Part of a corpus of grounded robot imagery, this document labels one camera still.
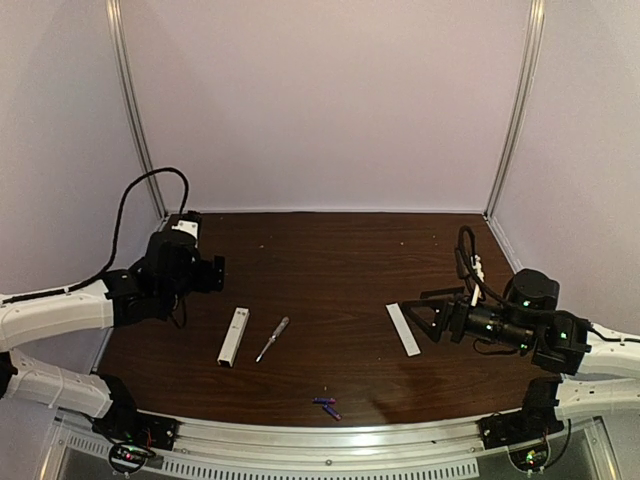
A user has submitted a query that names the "white battery cover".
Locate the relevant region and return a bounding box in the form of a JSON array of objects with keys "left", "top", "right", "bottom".
[{"left": 385, "top": 303, "right": 421, "bottom": 357}]

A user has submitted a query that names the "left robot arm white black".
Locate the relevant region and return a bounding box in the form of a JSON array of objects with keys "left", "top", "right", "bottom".
[{"left": 1, "top": 252, "right": 225, "bottom": 419}]

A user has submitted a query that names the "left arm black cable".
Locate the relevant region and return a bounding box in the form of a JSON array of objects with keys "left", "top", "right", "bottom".
[{"left": 0, "top": 168, "right": 191, "bottom": 306}]

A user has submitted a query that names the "aluminium frame post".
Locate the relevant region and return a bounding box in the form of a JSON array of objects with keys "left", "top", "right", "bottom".
[
  {"left": 104, "top": 0, "right": 169, "bottom": 219},
  {"left": 484, "top": 0, "right": 546, "bottom": 221}
]

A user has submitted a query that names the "clear handle screwdriver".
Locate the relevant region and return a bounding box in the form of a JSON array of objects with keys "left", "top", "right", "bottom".
[{"left": 255, "top": 316, "right": 290, "bottom": 363}]

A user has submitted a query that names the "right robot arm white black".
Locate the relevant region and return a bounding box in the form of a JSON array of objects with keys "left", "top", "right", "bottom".
[{"left": 400, "top": 269, "right": 639, "bottom": 424}]

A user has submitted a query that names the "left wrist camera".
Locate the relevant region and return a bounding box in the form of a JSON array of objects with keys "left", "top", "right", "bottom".
[{"left": 171, "top": 211, "right": 202, "bottom": 241}]

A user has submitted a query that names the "purple battery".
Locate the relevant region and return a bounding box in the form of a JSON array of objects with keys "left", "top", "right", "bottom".
[
  {"left": 322, "top": 404, "right": 342, "bottom": 421},
  {"left": 312, "top": 397, "right": 336, "bottom": 405}
]

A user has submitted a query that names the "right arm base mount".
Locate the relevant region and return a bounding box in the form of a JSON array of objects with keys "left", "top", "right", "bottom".
[{"left": 476, "top": 384, "right": 564, "bottom": 450}]

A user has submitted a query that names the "front aluminium rail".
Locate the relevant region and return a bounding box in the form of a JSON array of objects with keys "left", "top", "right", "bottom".
[{"left": 35, "top": 414, "right": 619, "bottom": 479}]

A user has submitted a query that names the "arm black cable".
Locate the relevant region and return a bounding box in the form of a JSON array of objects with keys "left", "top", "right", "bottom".
[
  {"left": 0, "top": 168, "right": 191, "bottom": 306},
  {"left": 453, "top": 225, "right": 511, "bottom": 304}
]

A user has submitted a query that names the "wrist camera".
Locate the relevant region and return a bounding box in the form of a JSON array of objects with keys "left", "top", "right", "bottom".
[
  {"left": 171, "top": 211, "right": 202, "bottom": 241},
  {"left": 454, "top": 247, "right": 486, "bottom": 307}
]

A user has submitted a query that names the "white remote control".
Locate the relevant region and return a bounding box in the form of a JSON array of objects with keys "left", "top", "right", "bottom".
[{"left": 217, "top": 307, "right": 250, "bottom": 368}]

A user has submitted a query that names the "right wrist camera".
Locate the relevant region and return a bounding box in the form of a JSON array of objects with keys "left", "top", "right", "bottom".
[{"left": 454, "top": 247, "right": 486, "bottom": 307}]

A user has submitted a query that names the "left aluminium frame post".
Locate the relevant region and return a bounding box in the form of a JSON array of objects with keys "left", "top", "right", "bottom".
[{"left": 104, "top": 0, "right": 169, "bottom": 219}]

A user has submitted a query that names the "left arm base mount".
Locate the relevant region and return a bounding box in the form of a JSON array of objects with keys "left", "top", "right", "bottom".
[{"left": 92, "top": 392, "right": 179, "bottom": 451}]

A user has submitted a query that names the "right aluminium frame post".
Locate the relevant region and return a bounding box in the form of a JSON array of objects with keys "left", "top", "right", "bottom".
[{"left": 484, "top": 0, "right": 546, "bottom": 221}]

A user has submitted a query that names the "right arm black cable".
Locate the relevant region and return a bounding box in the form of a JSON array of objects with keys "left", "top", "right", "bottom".
[{"left": 453, "top": 225, "right": 511, "bottom": 304}]

